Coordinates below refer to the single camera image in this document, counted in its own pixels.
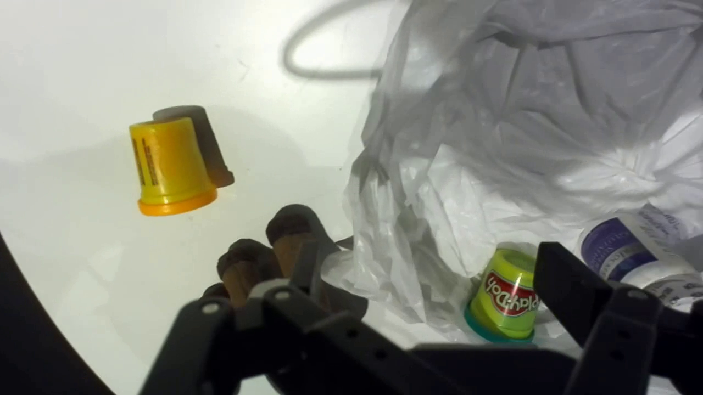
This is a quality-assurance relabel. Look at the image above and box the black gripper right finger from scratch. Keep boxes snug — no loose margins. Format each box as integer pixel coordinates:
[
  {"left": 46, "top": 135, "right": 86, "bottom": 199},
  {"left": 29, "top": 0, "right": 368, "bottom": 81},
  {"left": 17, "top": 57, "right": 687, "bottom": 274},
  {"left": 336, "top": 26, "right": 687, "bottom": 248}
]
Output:
[{"left": 533, "top": 242, "right": 703, "bottom": 395}]

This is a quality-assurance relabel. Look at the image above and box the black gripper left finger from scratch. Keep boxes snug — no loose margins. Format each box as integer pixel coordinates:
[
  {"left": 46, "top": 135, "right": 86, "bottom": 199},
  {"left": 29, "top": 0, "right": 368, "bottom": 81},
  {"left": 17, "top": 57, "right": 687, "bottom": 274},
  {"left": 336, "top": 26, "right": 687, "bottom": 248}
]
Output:
[{"left": 138, "top": 239, "right": 457, "bottom": 395}]

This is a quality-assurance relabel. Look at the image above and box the brown plush moose toy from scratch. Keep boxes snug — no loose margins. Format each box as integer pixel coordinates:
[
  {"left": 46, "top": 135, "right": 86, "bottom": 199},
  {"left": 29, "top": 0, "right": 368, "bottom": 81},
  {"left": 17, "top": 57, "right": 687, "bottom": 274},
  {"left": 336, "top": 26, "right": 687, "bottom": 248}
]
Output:
[{"left": 201, "top": 205, "right": 368, "bottom": 319}]

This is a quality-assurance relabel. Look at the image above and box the green play dough tub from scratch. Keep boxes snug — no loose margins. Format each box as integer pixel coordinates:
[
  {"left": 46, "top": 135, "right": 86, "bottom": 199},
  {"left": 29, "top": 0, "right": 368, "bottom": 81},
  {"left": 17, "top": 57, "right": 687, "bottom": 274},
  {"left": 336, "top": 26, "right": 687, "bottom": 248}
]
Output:
[{"left": 463, "top": 243, "right": 540, "bottom": 342}]

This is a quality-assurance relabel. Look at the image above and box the yellow play dough tub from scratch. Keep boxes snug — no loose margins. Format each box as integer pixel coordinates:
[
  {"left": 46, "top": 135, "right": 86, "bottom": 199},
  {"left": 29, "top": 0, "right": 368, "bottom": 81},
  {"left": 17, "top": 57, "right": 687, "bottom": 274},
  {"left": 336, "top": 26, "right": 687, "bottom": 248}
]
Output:
[{"left": 130, "top": 118, "right": 217, "bottom": 217}]

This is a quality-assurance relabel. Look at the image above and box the white plastic bag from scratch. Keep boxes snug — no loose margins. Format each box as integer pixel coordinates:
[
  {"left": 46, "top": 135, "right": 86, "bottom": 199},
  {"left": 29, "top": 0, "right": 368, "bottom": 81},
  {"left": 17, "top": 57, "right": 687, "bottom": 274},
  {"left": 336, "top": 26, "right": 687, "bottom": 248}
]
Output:
[{"left": 323, "top": 0, "right": 703, "bottom": 342}]

